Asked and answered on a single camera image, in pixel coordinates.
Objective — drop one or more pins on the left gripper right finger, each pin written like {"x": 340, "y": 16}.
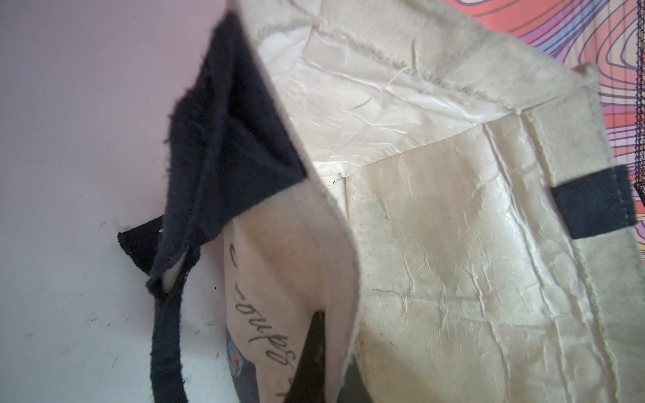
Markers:
{"x": 354, "y": 390}

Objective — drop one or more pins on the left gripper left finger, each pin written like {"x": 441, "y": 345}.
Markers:
{"x": 308, "y": 382}

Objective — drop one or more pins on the beige canvas tote bag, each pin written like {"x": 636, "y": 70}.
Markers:
{"x": 445, "y": 194}

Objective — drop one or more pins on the back black wire basket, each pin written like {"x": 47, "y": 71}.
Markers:
{"x": 639, "y": 138}

